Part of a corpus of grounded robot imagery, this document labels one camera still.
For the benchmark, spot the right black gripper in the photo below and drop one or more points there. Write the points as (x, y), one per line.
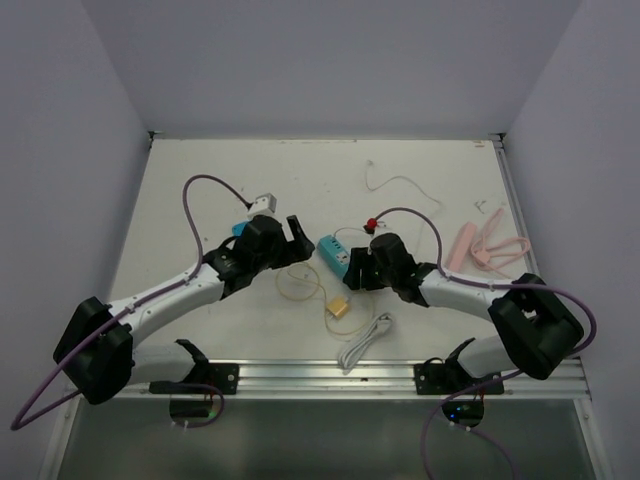
(360, 259)

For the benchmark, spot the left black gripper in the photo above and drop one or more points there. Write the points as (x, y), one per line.
(292, 251)

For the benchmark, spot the teal power strip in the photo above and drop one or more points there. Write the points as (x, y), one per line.
(334, 254)

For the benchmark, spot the yellow plug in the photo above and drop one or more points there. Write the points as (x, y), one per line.
(338, 307)

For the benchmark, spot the blue plug adapter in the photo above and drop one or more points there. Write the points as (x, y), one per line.
(238, 228)

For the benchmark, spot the pink power strip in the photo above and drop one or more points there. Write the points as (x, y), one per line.
(461, 246)

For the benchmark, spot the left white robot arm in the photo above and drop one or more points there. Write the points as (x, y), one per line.
(101, 349)

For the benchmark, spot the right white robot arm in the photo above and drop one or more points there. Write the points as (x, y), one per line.
(535, 331)

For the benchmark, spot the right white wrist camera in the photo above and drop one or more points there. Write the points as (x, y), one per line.
(376, 227)

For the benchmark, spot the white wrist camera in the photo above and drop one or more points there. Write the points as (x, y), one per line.
(376, 227)
(265, 205)

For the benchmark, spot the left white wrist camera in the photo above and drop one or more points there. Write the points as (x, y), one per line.
(265, 205)

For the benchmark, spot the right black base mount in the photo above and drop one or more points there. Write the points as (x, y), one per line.
(436, 376)

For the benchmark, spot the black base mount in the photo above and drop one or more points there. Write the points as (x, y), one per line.
(436, 376)
(223, 377)

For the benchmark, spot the aluminium front rail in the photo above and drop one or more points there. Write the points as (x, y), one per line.
(316, 379)

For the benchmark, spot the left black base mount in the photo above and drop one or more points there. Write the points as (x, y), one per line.
(223, 377)

